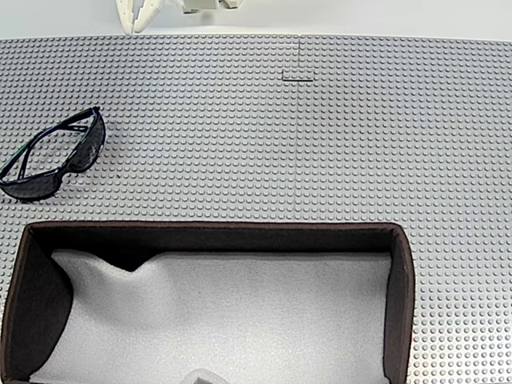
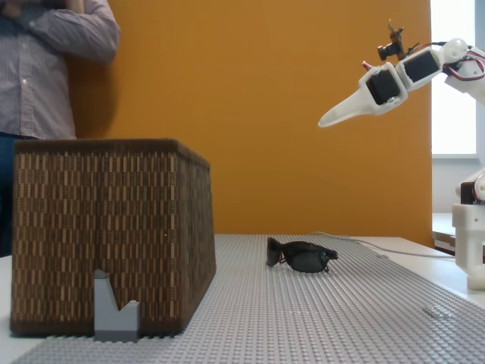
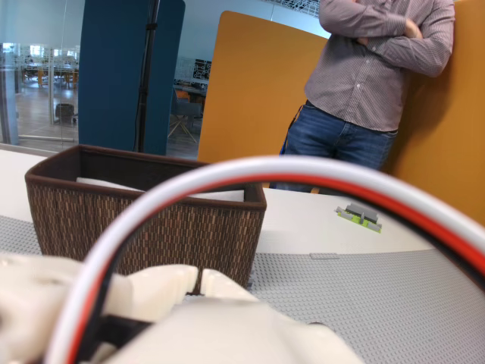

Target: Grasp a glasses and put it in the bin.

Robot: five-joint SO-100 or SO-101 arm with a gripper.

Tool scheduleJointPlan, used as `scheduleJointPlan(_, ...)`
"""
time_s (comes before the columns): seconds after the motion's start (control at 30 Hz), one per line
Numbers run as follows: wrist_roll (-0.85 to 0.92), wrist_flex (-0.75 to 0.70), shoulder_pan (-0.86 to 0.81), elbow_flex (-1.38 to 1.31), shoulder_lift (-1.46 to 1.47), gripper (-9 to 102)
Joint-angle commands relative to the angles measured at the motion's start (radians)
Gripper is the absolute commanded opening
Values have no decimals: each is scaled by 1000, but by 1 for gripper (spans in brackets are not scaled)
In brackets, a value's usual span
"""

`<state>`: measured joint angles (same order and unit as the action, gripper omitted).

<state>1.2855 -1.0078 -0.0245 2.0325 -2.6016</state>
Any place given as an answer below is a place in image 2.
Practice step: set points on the black sunglasses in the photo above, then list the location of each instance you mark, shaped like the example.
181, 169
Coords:
303, 261

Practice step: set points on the brown woven bin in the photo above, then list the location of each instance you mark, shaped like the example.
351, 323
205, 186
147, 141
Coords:
113, 227

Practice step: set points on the orange partition panel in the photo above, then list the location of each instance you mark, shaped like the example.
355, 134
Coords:
265, 113

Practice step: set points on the small clear plastic piece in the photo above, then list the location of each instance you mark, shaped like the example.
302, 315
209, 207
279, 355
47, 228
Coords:
436, 312

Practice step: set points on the grey studded baseplate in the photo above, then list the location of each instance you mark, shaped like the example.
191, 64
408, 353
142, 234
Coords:
303, 322

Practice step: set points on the person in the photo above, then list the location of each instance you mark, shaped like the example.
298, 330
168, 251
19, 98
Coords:
38, 76

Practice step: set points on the small black gripper camera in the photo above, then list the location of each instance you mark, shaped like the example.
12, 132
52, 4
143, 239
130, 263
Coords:
388, 51

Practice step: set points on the grey brick bracket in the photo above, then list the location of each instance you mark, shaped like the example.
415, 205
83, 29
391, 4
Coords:
113, 327

